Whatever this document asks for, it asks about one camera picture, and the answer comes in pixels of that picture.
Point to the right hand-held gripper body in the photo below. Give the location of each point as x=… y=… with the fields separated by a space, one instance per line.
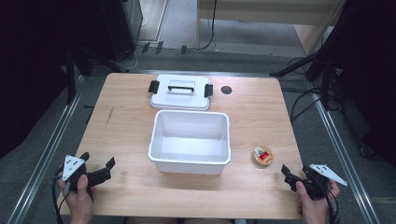
x=314 y=182

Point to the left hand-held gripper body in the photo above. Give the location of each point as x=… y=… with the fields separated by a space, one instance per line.
x=74 y=174

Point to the person's right hand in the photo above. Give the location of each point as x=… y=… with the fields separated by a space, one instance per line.
x=314 y=208

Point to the person's left hand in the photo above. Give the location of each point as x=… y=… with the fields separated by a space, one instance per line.
x=79 y=202

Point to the round tin with red label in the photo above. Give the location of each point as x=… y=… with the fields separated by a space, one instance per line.
x=263 y=156

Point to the white plastic storage box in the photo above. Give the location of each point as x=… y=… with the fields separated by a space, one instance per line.
x=190 y=141

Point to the black metal stand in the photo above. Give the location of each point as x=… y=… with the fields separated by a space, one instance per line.
x=71 y=71

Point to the dark round table grommet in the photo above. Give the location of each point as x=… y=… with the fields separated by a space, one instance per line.
x=226 y=90

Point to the black tripod stand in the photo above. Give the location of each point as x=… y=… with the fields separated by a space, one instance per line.
x=323 y=68

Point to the black cabinet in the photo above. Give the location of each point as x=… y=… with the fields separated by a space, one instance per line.
x=120 y=28

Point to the light wooden furniture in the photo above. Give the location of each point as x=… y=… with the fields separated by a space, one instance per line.
x=264 y=12

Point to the metal floor rail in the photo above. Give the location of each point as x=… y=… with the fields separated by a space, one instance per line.
x=342 y=155
x=46 y=155

